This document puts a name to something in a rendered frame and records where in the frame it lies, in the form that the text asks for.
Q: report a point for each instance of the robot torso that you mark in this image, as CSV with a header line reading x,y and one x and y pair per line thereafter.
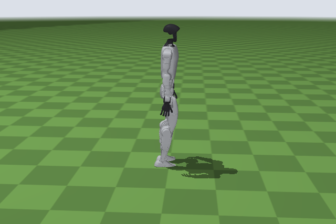
x,y
173,66

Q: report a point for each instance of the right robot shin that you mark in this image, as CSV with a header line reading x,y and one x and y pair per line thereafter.
x,y
166,139

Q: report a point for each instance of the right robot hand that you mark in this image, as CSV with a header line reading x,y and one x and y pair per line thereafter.
x,y
166,107

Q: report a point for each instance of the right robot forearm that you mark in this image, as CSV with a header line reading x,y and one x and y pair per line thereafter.
x,y
167,87

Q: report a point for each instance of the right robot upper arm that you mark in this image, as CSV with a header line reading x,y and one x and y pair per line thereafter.
x,y
167,56

